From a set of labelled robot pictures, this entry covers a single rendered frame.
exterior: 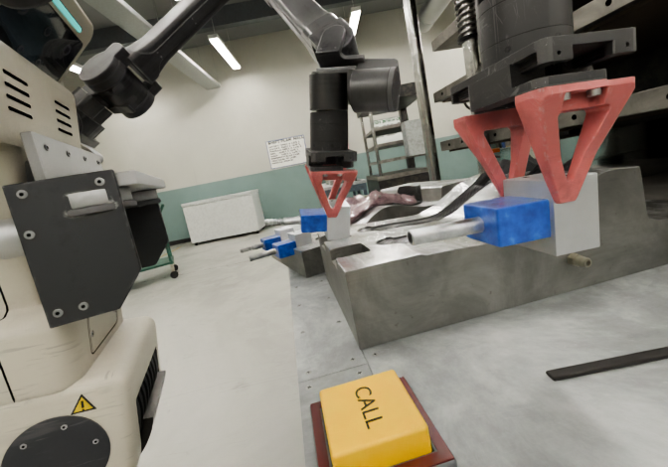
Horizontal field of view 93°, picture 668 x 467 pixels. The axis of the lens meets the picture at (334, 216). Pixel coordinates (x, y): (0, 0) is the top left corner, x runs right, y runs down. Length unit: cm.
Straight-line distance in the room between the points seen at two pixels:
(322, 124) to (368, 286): 24
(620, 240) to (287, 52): 790
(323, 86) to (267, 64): 768
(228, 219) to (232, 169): 137
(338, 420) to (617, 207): 40
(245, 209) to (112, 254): 662
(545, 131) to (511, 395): 20
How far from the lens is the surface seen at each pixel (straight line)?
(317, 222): 49
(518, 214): 25
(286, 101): 788
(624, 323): 42
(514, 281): 43
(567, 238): 28
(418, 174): 508
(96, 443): 56
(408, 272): 36
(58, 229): 46
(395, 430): 23
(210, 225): 729
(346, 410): 25
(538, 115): 23
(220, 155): 804
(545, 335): 39
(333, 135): 46
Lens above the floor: 99
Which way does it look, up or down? 8 degrees down
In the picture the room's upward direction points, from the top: 11 degrees counter-clockwise
